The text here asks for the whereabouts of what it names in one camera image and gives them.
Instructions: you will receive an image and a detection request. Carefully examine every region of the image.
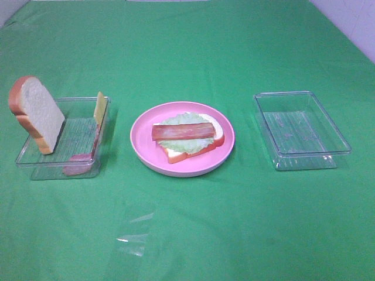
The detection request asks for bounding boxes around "yellow cheese slice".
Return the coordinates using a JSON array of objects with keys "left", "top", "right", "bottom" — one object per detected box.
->
[{"left": 93, "top": 91, "right": 108, "bottom": 129}]

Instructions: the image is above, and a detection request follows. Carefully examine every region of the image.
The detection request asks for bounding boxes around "clear plastic tray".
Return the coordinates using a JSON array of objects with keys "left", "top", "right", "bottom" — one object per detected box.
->
[
  {"left": 15, "top": 97, "right": 111, "bottom": 180},
  {"left": 253, "top": 91, "right": 352, "bottom": 171}
]

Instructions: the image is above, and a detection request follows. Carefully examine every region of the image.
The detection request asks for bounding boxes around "bacon strip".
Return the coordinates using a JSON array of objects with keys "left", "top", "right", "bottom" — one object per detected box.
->
[
  {"left": 63, "top": 125, "right": 101, "bottom": 176},
  {"left": 151, "top": 122, "right": 216, "bottom": 141}
]

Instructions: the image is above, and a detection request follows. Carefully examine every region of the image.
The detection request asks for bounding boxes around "right clear plastic tray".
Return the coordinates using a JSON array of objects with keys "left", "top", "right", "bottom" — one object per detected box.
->
[{"left": 253, "top": 91, "right": 352, "bottom": 171}]

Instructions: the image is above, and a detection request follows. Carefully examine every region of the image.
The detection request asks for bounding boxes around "pink round plate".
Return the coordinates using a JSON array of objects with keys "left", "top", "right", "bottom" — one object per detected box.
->
[{"left": 130, "top": 101, "right": 236, "bottom": 177}]

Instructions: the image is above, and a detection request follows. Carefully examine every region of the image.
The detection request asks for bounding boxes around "green lettuce leaf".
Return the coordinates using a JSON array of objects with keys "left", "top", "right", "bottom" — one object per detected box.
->
[{"left": 156, "top": 112, "right": 214, "bottom": 154}]

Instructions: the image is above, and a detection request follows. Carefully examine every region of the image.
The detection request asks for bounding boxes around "left clear plastic tray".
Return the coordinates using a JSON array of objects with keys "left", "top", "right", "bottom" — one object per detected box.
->
[{"left": 15, "top": 97, "right": 111, "bottom": 180}]

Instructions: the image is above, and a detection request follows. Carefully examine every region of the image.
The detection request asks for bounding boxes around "bread slice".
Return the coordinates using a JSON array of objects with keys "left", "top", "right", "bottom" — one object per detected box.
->
[
  {"left": 8, "top": 76, "right": 65, "bottom": 155},
  {"left": 156, "top": 114, "right": 225, "bottom": 164}
]

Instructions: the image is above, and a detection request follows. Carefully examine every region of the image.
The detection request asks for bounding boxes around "green tablecloth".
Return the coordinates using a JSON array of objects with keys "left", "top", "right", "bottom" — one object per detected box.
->
[{"left": 1, "top": 1, "right": 374, "bottom": 280}]

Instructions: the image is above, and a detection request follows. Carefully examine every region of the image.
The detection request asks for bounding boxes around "clear plastic film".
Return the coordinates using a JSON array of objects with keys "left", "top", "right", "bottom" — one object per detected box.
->
[{"left": 116, "top": 201, "right": 155, "bottom": 258}]

